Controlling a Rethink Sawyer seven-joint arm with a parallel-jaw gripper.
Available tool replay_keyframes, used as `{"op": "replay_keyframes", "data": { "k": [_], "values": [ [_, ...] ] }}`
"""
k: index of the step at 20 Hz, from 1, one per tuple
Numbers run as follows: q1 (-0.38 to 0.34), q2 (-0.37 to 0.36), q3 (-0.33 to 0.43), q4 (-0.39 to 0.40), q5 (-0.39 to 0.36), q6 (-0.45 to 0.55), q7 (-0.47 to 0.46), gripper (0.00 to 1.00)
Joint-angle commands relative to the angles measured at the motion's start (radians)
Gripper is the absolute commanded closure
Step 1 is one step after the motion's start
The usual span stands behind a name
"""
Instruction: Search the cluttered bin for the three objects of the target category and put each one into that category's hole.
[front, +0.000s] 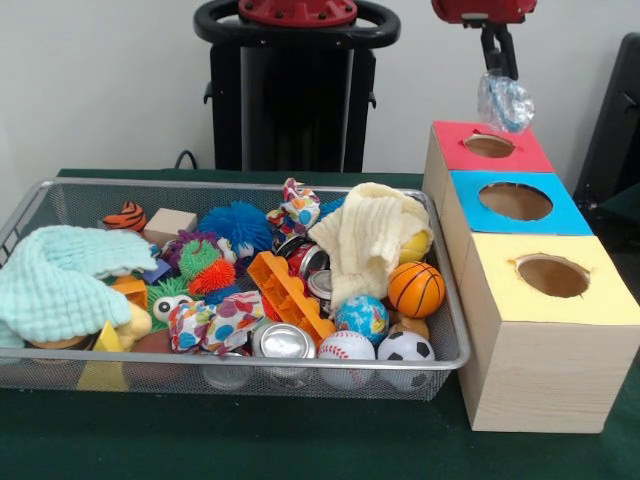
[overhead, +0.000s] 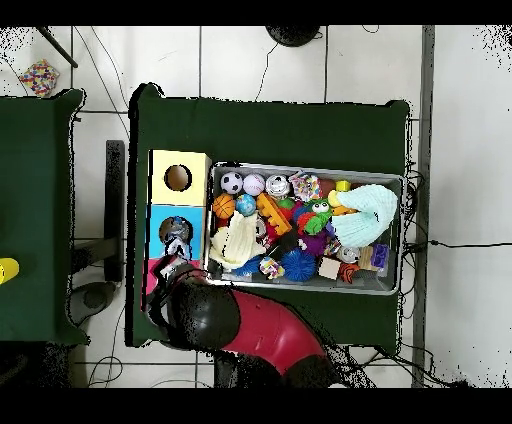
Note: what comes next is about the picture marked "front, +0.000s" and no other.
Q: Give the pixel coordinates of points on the globe print ball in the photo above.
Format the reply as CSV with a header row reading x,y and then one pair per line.
x,y
362,318

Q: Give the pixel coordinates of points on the shallow clear mesh bin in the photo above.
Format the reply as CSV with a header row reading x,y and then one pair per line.
x,y
440,372

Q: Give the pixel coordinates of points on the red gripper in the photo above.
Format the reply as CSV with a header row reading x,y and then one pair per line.
x,y
485,10

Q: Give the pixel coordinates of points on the green spiky toy with eyes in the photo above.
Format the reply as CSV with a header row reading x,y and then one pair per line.
x,y
168,302

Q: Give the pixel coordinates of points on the wooden box with three holes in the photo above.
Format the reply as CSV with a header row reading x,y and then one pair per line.
x,y
530,370

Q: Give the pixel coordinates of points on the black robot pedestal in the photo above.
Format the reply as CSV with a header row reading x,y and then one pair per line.
x,y
290,110

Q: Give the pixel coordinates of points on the small baseball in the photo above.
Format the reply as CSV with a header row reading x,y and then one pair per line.
x,y
347,345

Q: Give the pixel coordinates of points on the clear plastic bag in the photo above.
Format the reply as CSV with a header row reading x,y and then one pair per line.
x,y
505,103

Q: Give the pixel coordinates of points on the colourful patterned cloth pouch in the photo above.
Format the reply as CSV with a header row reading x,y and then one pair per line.
x,y
215,322

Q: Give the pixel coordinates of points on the dark green table cloth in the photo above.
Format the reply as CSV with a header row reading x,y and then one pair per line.
x,y
250,440

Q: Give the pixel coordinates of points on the colourful spotted plush toy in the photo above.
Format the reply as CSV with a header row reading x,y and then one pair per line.
x,y
298,208

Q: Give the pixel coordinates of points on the blue spiky ball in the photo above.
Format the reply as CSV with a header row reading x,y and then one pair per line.
x,y
235,225

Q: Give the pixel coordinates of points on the mint green cloth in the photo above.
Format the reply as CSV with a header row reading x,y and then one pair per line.
x,y
60,285

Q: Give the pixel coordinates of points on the black chair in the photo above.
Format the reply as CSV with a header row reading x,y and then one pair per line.
x,y
615,130

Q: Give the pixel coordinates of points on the small soccer ball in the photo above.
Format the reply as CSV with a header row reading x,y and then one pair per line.
x,y
406,348

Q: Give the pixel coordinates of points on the cream waffle cloth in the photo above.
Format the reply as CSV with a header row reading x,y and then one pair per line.
x,y
365,245

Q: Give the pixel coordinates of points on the small orange basketball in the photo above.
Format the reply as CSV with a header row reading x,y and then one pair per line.
x,y
417,290

